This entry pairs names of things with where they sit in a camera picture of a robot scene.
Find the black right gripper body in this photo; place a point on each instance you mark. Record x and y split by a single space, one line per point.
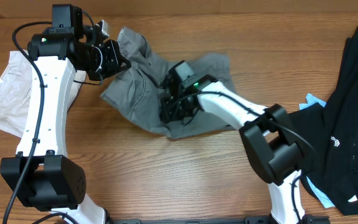
169 98

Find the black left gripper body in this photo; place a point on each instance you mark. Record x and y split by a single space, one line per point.
102 63

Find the grey shorts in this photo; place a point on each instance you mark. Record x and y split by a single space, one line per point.
136 92

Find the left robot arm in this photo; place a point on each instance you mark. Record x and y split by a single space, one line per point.
40 173

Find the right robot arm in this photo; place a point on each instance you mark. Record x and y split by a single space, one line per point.
274 150

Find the folded cream shorts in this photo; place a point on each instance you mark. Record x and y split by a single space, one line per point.
15 90

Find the light blue cloth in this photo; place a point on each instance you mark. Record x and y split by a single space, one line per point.
311 100

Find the black polo shirt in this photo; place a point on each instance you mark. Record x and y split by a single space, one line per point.
333 131

